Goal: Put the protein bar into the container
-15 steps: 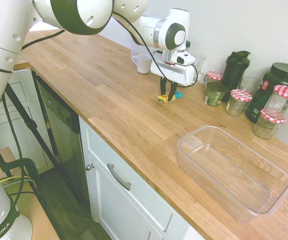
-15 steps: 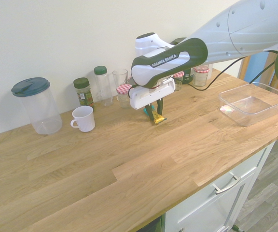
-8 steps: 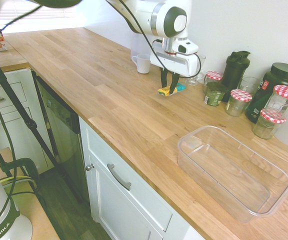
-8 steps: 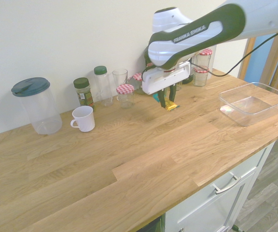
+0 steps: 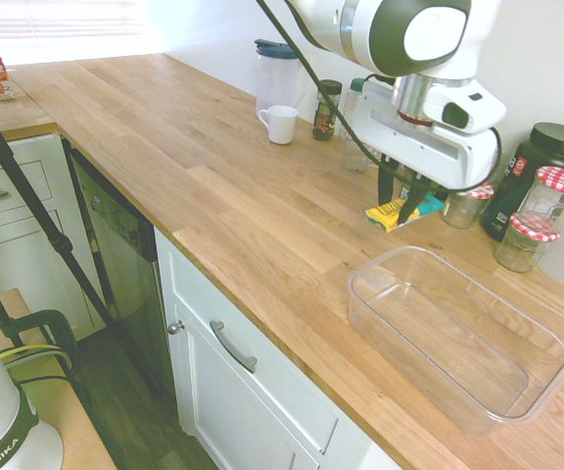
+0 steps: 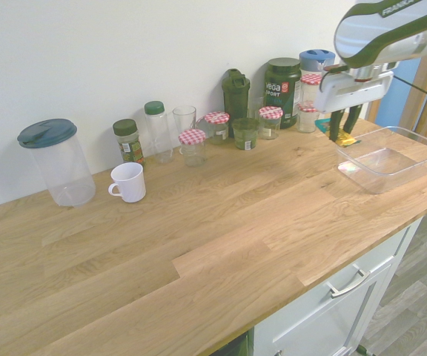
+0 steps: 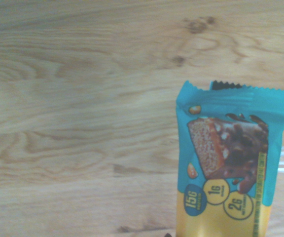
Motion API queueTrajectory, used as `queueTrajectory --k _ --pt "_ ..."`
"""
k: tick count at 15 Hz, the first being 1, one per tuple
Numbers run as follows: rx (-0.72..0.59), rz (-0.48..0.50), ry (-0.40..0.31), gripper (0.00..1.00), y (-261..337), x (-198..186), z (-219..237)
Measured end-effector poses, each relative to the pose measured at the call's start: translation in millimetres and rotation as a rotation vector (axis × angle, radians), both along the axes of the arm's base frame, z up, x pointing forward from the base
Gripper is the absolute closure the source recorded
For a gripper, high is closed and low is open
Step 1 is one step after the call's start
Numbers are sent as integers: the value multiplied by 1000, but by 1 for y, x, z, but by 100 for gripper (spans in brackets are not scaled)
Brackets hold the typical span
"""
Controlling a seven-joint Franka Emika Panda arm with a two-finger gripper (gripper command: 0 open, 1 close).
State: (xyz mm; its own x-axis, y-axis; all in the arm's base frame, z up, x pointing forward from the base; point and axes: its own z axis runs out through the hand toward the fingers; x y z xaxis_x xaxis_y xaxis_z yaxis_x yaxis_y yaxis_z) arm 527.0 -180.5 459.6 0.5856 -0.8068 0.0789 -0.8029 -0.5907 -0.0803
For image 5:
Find glass jar red gingham lid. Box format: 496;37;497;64
493;211;563;274
440;182;495;230
341;127;372;174

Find clear bottle green lid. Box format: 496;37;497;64
342;77;367;148

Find large black protein tub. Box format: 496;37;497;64
479;121;564;244

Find yellow green cable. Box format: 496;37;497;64
0;343;75;374

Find spice jar dark lid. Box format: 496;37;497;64
311;78;344;143

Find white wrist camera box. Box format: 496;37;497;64
423;79;509;136

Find dark green table clamp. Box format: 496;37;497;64
0;307;80;381

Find white drawer cabinet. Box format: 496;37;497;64
0;132;108;342

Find black tripod stand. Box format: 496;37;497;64
0;81;175;400

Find tall jar red gingham lid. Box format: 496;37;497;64
513;165;564;232

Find silver drawer bar handle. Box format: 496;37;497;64
209;319;259;375

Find yellow teal protein bar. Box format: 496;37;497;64
363;192;445;234

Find white kitchen cabinet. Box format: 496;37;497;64
153;225;403;470

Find white ceramic mug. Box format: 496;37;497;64
257;104;300;146

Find clear plastic rectangular container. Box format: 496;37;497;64
347;245;564;439

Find white window blinds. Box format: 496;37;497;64
0;0;150;41

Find stainless steel dishwasher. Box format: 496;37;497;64
63;139;178;396

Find clear pitcher teal lid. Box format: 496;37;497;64
253;38;313;122

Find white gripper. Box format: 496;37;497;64
356;77;502;223

